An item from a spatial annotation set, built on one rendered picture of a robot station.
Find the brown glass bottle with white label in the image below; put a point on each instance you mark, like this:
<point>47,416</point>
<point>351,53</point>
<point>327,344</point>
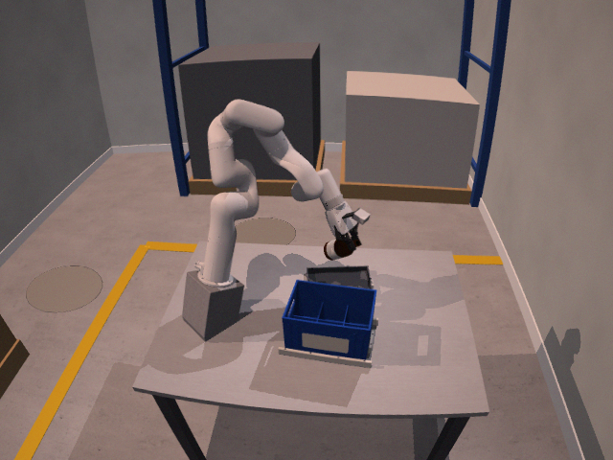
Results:
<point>338,249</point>

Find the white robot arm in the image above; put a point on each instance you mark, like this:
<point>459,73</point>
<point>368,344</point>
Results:
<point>228,172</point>

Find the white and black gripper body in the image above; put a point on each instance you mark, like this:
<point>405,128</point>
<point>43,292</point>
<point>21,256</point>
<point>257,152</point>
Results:
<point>334,217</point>

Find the blue plastic crate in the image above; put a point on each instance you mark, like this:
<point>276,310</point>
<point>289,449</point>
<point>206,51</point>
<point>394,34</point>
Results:
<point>306,330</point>

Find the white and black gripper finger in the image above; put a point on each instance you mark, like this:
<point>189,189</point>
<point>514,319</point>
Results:
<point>354,233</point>
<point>346,239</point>

